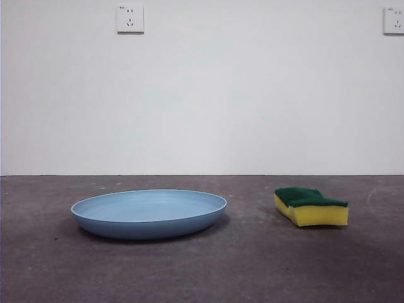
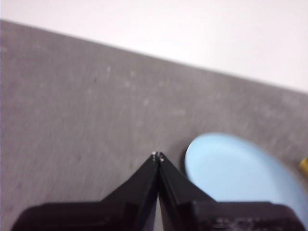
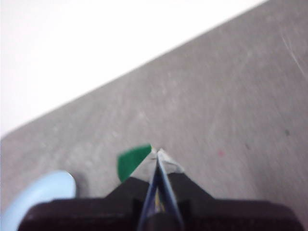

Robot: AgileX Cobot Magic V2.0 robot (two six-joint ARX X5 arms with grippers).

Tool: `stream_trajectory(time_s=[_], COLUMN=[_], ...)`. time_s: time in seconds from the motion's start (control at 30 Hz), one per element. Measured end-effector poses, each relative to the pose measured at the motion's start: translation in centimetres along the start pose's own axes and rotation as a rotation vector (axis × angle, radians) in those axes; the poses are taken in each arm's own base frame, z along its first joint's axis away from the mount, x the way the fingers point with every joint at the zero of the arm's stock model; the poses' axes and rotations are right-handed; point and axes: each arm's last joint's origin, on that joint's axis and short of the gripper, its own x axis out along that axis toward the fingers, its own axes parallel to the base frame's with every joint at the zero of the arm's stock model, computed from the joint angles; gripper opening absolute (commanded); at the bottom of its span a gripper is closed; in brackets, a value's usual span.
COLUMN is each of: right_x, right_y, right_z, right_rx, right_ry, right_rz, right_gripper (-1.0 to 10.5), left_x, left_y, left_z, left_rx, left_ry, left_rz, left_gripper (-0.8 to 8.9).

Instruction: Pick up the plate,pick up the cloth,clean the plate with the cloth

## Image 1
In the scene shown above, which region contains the light blue round plate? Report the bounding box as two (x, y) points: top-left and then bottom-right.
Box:
(70, 188), (228, 240)

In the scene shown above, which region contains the yellow sponge with green scourer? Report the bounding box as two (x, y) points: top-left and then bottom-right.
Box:
(273, 187), (350, 227)

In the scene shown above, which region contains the white wall socket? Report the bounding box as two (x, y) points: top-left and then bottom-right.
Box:
(383, 6), (404, 35)
(117, 4), (146, 35)

